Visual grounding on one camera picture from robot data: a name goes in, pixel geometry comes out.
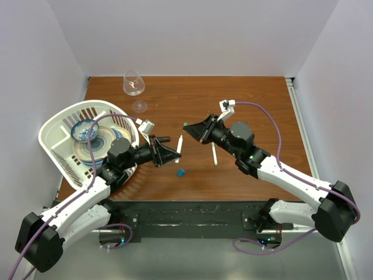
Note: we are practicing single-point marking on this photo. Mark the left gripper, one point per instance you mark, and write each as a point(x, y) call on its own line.
point(161, 155)

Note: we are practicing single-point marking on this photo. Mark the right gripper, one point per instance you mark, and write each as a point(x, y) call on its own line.
point(203, 130)

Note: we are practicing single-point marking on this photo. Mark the white pen dark green end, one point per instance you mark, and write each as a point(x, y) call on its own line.
point(179, 147)

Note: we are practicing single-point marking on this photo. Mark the white pen light green end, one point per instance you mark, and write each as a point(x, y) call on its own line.
point(214, 154)

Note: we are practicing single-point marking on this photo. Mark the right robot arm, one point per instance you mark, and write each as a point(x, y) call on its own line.
point(328, 208)

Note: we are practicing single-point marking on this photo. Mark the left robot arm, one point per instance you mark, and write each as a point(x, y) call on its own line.
point(43, 238)

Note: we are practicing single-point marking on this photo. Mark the black blue highlighter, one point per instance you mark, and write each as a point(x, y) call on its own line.
point(163, 139)

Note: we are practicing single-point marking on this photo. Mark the blue highlighter cap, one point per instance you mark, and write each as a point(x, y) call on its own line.
point(180, 172)

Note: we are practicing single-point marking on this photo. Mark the stacked plates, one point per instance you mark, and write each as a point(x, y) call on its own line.
point(100, 145)

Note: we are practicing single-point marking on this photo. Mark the clear wine glass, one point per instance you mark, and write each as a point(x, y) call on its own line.
point(134, 85)

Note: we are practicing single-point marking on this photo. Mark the blue patterned bowl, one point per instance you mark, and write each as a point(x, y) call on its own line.
point(85, 130)

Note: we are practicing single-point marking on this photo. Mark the white plastic basket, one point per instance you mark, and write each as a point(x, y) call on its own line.
point(55, 136)

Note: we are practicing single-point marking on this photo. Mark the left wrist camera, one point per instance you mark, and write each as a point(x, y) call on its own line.
point(144, 127)

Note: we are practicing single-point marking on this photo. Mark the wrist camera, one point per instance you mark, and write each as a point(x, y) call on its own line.
point(227, 109)
point(144, 127)

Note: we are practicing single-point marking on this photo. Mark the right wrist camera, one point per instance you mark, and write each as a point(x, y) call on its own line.
point(227, 109)

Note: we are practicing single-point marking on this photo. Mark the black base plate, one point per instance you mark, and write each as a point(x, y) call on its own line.
point(136, 220)

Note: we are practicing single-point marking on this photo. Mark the aluminium frame rail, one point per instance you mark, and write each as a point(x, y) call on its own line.
point(342, 246)

